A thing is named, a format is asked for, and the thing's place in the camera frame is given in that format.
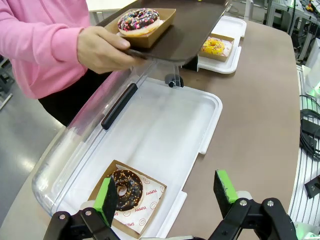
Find person's right hand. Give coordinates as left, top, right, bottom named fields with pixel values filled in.
left=76, top=25, right=147, bottom=75

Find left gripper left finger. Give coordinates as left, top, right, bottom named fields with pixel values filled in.
left=43, top=176, right=120, bottom=240

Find clear plastic tray lid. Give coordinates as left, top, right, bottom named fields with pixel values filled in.
left=31, top=58, right=185, bottom=217

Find person's right forearm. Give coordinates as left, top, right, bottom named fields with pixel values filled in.
left=0, top=13, right=85, bottom=65

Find black lid hinge knob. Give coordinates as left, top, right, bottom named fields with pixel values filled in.
left=164, top=74, right=185, bottom=89

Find yellow glazed donut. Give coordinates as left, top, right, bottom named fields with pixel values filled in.
left=201, top=37, right=227, bottom=56

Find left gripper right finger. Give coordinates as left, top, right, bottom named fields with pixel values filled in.
left=208, top=169, right=298, bottom=240

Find bundle of black cables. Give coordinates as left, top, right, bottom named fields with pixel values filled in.
left=298, top=94, right=320, bottom=161

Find chocolate donut with colourful sprinkles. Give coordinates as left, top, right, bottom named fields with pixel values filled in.
left=117, top=8, right=160, bottom=38

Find dark serving tray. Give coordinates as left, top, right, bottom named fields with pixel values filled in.
left=96, top=0, right=232, bottom=67

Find white display tray base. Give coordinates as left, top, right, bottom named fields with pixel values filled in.
left=196, top=15, right=248, bottom=75
left=51, top=77, right=223, bottom=240

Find black metal bracket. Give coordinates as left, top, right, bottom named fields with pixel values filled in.
left=304, top=174, right=320, bottom=200

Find brown cardboard donut box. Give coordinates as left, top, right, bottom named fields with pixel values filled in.
left=199, top=33, right=236, bottom=63
left=104, top=8, right=177, bottom=49
left=87, top=159, right=168, bottom=240

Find black lid handle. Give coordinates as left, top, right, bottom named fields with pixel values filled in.
left=100, top=82, right=139, bottom=131

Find aluminium frame rack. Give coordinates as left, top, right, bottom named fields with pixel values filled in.
left=264, top=0, right=320, bottom=62

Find black trousers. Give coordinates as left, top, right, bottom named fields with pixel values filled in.
left=37, top=69, right=114, bottom=127

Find chocolate donut with nut crumbs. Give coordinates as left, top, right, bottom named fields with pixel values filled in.
left=109, top=169, right=145, bottom=212

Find pink hoodie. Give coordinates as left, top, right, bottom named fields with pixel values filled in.
left=0, top=0, right=92, bottom=100

